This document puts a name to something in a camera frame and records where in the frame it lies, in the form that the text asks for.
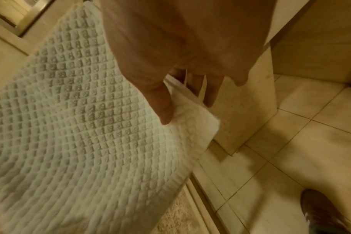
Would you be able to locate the metal framed wall mirror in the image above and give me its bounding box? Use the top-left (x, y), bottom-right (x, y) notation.
top-left (0, 0), bottom-right (59, 37)

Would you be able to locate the person's right hand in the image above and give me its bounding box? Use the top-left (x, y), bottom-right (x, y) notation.
top-left (98, 0), bottom-right (277, 126)

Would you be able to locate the person's brown shoe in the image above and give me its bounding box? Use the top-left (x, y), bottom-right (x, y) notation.
top-left (299, 188), bottom-right (351, 234)

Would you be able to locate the white waffle towel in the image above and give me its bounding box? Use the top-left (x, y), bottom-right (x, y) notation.
top-left (0, 7), bottom-right (222, 234)

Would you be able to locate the beige marble countertop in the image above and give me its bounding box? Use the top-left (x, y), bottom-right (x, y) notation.
top-left (0, 27), bottom-right (37, 97)

